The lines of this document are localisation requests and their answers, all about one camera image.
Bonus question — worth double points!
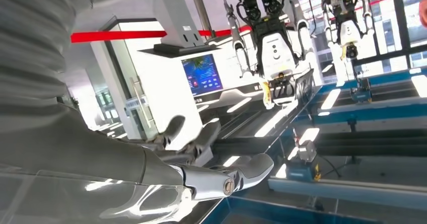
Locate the white humanoid robot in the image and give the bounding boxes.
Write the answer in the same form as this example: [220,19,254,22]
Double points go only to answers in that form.
[322,0,376,87]

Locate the white display console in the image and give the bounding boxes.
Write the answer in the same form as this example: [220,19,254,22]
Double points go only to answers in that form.
[90,17,301,150]

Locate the blue hoist unit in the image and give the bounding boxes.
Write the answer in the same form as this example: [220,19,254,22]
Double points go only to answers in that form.
[350,77,373,104]
[286,140,322,182]

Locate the red barrier belt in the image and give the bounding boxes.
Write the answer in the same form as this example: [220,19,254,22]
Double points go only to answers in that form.
[70,25,252,44]

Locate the blue display screen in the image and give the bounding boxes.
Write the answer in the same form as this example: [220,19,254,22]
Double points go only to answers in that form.
[181,53,224,98]

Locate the humanoid robot with black legs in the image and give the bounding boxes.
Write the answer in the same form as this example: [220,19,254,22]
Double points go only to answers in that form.
[223,0,316,110]

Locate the grey kiosk stand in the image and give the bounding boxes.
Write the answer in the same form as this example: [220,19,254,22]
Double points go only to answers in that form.
[138,0,222,59]

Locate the blue steel gantry frame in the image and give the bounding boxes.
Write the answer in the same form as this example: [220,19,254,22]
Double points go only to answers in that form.
[200,65,427,224]

